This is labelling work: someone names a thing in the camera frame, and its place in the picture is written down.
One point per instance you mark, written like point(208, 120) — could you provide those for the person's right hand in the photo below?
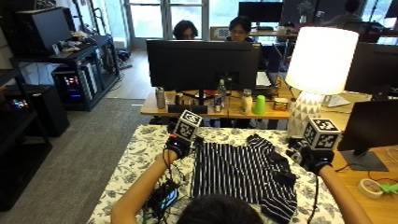
point(319, 159)

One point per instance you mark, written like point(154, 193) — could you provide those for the person's left hand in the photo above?
point(178, 146)

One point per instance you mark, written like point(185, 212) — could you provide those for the black white striped shirt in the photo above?
point(235, 174)

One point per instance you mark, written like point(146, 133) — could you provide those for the white marker cube on right glove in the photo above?
point(322, 133)

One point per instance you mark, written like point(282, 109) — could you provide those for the white marker cube on glove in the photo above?
point(322, 133)
point(186, 125)

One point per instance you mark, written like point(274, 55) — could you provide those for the yellow red small box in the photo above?
point(279, 104)

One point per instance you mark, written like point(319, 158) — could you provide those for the green plastic cup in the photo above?
point(259, 105)

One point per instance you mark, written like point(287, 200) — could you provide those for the white paper stand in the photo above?
point(335, 101)

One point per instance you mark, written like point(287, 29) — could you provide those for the black monitor on square base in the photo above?
point(370, 127)

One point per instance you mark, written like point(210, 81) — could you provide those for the white bottle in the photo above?
point(246, 102)

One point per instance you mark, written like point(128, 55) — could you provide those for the roll of tape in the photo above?
point(370, 188)

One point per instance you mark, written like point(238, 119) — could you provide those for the drink can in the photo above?
point(217, 104)

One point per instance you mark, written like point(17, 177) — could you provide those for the light wooden side desk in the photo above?
point(369, 208)

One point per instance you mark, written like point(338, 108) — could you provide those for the green toy figure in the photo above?
point(389, 188)

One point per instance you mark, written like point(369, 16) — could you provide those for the clear plastic bottle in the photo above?
point(221, 87)

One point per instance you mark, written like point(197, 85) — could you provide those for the white marker cube on left glove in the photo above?
point(186, 125)

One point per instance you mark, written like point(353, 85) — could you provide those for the white table lamp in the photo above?
point(318, 62)

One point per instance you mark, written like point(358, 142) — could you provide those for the black flat box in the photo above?
point(186, 109)

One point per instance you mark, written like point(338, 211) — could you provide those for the large black monitor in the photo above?
point(370, 68)

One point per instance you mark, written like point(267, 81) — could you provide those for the black device with screen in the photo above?
point(165, 198)

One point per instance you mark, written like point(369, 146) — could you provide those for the black computer monitor with stand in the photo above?
point(198, 65)

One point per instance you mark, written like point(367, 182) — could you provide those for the grey metal bottle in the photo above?
point(160, 98)

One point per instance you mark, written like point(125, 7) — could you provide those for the floral white tablecloth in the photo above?
point(132, 155)

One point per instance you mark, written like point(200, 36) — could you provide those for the white chair back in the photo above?
point(218, 32)

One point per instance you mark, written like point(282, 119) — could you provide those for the black background monitor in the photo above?
point(259, 11)

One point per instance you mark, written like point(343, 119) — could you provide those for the grey carpet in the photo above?
point(82, 155)

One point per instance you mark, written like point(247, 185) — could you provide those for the glass door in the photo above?
point(165, 18)

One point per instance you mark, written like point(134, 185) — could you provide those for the computer tower with lights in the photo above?
point(74, 84)

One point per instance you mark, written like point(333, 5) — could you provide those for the black metal shelf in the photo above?
point(89, 53)

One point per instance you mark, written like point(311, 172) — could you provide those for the black cabinet with lights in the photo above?
point(41, 109)

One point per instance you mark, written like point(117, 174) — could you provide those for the pile of small items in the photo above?
point(76, 42)

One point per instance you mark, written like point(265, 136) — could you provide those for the black low rack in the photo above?
point(20, 161)

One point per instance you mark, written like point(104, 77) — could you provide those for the black screen on shelf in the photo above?
point(42, 31)

